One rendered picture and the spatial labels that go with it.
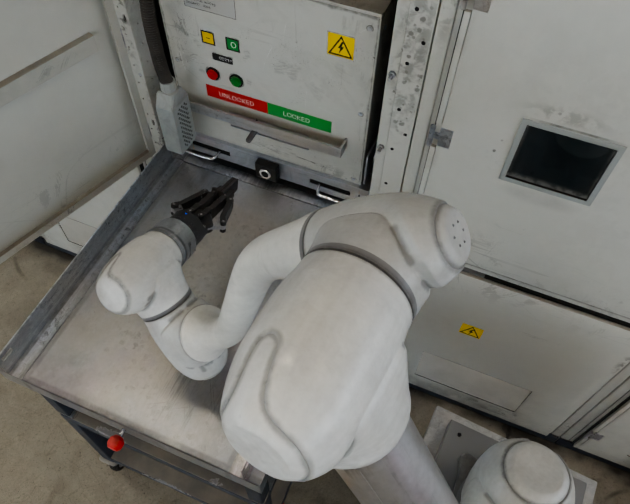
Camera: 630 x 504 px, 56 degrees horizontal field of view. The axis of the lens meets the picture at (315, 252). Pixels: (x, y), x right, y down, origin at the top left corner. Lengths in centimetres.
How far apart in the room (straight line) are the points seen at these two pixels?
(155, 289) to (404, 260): 57
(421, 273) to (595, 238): 78
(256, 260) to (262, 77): 66
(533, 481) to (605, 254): 54
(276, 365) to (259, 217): 102
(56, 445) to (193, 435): 107
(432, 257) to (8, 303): 218
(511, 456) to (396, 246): 55
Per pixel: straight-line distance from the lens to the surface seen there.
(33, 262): 267
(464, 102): 114
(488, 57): 108
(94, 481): 220
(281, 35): 128
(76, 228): 235
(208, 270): 143
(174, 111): 143
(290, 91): 136
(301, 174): 151
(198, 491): 193
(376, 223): 59
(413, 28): 110
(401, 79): 117
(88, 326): 142
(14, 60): 138
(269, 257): 75
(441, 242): 59
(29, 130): 147
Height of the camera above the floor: 203
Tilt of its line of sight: 56 degrees down
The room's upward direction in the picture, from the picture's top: 2 degrees clockwise
